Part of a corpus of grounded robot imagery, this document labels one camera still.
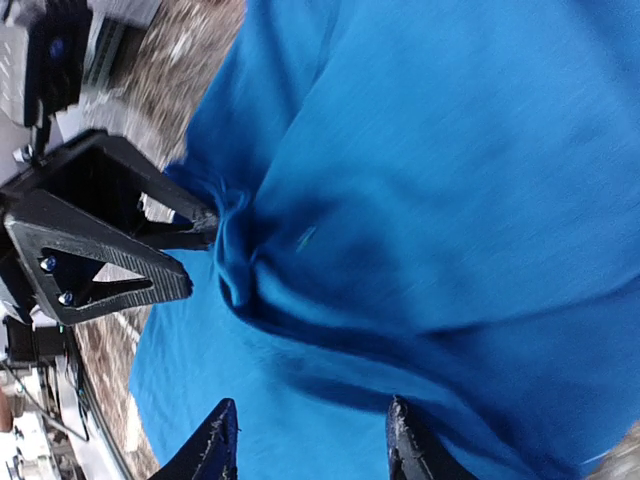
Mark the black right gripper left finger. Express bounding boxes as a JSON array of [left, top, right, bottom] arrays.
[[157, 398, 239, 480]]

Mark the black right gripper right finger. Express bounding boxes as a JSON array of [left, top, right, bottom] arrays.
[[386, 396, 475, 480]]

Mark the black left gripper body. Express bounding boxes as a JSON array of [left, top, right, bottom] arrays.
[[1, 230, 35, 325]]

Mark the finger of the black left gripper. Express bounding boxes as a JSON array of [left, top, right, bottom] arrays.
[[2, 192, 193, 326], [1, 129, 216, 250]]

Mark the blue printed t-shirt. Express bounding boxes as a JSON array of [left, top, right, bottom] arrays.
[[130, 1, 639, 479]]

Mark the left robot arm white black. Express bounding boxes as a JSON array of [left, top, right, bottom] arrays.
[[1, 1, 215, 325]]

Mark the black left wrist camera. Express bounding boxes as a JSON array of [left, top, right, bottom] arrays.
[[17, 1, 93, 127]]

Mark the white slotted cable duct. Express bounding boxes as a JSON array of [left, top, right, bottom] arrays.
[[83, 14, 136, 90]]

